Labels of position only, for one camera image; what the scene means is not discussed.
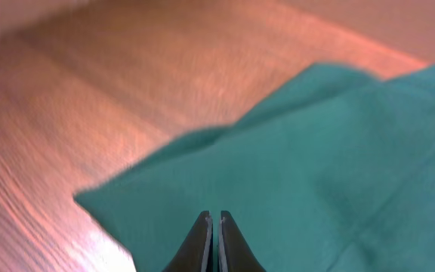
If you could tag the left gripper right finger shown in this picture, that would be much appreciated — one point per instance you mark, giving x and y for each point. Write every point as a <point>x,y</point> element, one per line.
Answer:
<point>234,253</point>

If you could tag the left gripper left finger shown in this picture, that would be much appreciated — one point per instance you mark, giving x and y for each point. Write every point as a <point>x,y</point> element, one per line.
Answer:
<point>195,252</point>

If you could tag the dark green skirt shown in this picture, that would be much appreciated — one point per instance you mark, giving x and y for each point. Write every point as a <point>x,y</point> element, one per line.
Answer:
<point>334,171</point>

